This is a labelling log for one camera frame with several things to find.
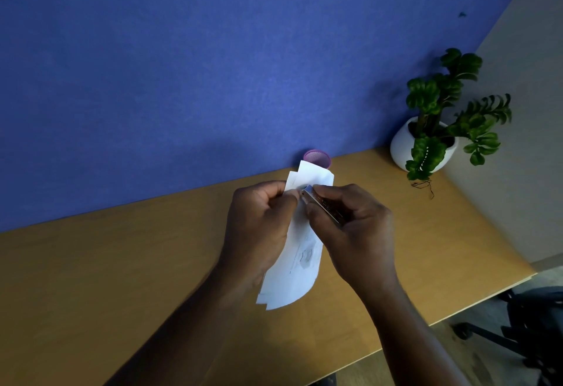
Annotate green leafy plant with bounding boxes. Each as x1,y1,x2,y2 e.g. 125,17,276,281
405,48,513,181

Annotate white paper sheets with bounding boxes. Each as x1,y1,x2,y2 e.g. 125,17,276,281
256,160,335,311

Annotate person's right hand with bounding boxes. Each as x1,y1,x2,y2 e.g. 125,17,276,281
305,184,398,298

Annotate white plant pot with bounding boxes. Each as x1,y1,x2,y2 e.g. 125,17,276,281
390,116,459,173

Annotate black office chair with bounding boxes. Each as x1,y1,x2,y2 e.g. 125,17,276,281
452,286,563,386

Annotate person's left forearm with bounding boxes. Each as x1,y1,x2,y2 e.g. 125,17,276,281
105,265,258,386

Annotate silver stapler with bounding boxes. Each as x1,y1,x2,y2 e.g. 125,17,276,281
301,184,345,227

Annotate purple round cup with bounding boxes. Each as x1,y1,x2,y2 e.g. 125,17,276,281
303,149,332,170

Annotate person's left hand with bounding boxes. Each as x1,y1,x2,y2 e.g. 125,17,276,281
217,180,301,282

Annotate person's right forearm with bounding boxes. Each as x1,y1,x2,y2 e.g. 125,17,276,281
360,282,470,386

